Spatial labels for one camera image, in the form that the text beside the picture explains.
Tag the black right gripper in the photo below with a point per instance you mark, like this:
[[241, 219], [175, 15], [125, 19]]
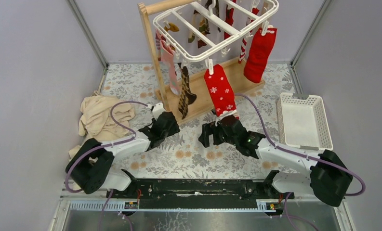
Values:
[[208, 129]]

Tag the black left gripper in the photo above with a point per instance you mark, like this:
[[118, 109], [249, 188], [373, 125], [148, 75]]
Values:
[[174, 129]]

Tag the wooden hanger stand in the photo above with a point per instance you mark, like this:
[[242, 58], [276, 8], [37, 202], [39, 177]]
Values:
[[205, 51]]

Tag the red snowflake santa sock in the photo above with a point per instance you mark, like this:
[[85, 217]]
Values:
[[220, 90]]

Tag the brown yellow argyle sock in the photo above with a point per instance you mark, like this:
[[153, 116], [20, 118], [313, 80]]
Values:
[[186, 96]]

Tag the white plastic basket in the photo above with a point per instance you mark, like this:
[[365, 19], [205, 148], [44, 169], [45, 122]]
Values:
[[302, 122]]

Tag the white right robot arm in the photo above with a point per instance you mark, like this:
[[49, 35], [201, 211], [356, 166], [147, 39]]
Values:
[[322, 175]]

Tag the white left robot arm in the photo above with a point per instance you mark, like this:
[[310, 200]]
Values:
[[91, 167]]

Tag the floral patterned table mat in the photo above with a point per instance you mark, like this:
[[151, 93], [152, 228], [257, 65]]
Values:
[[181, 156]]

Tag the beige crumpled cloth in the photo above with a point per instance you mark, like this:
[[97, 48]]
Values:
[[97, 122]]

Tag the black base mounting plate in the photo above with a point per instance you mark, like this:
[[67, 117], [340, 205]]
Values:
[[200, 194]]

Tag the pink patterned sock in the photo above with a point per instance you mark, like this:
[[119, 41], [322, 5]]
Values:
[[167, 57]]

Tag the plain red sock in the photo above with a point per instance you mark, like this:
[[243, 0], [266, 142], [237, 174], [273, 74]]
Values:
[[260, 49]]

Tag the pink purple striped sock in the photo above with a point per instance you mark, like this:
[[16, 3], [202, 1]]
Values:
[[158, 44]]

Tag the mustard yellow sock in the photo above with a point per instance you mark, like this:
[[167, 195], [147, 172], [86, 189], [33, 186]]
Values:
[[171, 27]]

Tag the red bow sock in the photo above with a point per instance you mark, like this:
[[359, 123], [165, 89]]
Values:
[[229, 17]]

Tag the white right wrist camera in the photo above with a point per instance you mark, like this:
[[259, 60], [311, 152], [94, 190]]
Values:
[[224, 114]]

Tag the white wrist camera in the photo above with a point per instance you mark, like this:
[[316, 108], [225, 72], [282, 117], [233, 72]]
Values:
[[157, 110], [224, 114]]

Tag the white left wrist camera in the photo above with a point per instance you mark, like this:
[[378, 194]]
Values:
[[157, 110]]

